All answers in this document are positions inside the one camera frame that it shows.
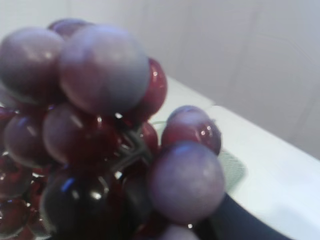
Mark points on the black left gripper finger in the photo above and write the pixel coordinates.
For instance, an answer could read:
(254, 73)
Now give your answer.
(232, 222)

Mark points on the purple artificial grape bunch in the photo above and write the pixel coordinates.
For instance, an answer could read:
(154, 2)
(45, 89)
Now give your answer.
(79, 159)

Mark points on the green woven plastic basket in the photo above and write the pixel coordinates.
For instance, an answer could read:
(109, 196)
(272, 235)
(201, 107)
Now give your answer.
(234, 169)

